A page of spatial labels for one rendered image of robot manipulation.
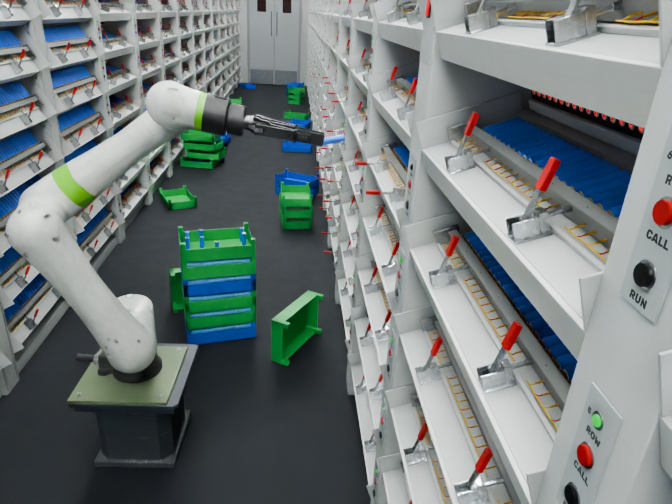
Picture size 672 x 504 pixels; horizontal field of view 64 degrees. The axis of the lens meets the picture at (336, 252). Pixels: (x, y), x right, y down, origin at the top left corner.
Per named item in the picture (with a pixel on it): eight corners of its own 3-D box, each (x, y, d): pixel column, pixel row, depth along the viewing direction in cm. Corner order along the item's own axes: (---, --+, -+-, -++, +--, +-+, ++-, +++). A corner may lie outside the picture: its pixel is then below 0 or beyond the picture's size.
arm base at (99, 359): (68, 376, 164) (65, 360, 161) (93, 348, 177) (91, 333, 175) (150, 386, 162) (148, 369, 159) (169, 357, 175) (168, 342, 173)
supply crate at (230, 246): (181, 262, 215) (180, 244, 211) (179, 243, 232) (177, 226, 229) (255, 256, 224) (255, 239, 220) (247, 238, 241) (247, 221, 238)
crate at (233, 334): (187, 346, 231) (186, 330, 228) (184, 321, 248) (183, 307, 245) (256, 337, 240) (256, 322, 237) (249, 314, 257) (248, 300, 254)
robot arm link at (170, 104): (137, 119, 123) (145, 71, 122) (148, 124, 135) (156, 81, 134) (198, 133, 125) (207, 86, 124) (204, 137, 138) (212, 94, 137)
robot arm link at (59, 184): (40, 246, 138) (2, 211, 131) (47, 228, 149) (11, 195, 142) (98, 205, 138) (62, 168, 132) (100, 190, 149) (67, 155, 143)
